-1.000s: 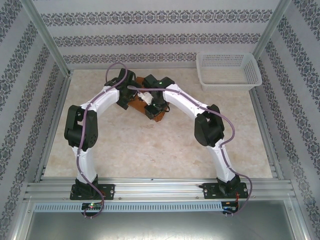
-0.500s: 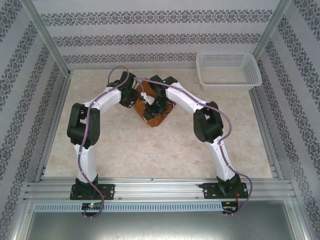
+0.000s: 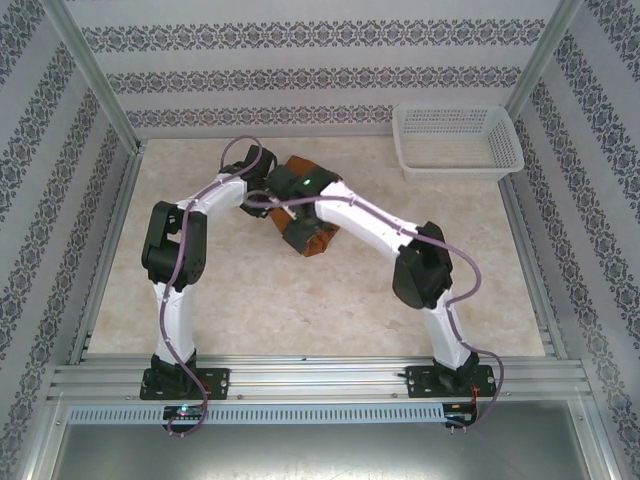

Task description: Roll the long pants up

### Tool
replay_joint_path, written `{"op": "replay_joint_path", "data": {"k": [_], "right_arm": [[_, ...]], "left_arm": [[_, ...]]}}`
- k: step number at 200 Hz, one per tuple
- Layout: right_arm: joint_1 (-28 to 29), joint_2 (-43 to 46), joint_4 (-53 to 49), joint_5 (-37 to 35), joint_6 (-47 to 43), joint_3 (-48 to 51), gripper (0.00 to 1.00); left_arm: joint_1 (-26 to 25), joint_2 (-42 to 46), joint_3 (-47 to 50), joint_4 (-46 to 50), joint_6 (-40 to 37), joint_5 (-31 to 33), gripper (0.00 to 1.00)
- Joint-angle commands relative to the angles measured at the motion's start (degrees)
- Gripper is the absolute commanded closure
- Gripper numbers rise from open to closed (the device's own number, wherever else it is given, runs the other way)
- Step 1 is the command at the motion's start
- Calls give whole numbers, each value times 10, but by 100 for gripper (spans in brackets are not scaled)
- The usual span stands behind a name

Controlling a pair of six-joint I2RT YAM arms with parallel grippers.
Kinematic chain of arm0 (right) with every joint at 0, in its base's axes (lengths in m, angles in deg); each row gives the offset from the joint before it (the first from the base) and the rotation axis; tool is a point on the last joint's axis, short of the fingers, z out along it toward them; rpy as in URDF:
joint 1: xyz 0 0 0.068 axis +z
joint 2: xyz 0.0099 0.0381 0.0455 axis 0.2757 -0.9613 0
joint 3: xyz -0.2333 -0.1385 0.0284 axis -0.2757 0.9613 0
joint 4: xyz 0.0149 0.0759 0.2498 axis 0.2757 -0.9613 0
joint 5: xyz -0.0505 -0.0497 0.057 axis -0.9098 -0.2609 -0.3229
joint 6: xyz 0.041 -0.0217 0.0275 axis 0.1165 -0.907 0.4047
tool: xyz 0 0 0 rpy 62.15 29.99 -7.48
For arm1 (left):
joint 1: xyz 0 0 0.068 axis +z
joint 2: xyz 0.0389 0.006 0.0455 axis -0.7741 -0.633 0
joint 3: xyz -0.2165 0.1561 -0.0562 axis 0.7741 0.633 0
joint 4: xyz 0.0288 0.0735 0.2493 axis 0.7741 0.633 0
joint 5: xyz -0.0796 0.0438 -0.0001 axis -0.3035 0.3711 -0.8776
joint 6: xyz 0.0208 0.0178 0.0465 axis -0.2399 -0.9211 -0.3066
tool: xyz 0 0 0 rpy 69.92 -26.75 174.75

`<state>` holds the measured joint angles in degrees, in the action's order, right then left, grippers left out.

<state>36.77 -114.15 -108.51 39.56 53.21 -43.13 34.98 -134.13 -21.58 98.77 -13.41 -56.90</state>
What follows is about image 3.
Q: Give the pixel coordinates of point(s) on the brown long pants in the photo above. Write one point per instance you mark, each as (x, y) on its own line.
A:
(282, 222)

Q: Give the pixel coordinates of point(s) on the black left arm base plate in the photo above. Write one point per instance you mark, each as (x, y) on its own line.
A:
(215, 381)

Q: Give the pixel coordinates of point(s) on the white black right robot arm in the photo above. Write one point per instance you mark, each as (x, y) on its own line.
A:
(370, 220)

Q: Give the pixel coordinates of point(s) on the aluminium frame post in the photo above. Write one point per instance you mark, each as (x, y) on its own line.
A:
(540, 55)
(95, 70)

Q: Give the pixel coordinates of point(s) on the aluminium mounting rail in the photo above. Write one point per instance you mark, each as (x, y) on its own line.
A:
(315, 377)

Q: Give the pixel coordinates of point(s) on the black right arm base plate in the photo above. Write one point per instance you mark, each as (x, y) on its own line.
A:
(417, 381)

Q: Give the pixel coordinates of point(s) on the white plastic mesh basket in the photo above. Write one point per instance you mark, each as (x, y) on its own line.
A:
(455, 145)

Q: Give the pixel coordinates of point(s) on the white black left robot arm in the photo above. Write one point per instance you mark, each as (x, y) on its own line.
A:
(175, 310)

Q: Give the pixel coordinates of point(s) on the grey metal sheet panel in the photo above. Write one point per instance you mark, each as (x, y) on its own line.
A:
(320, 450)

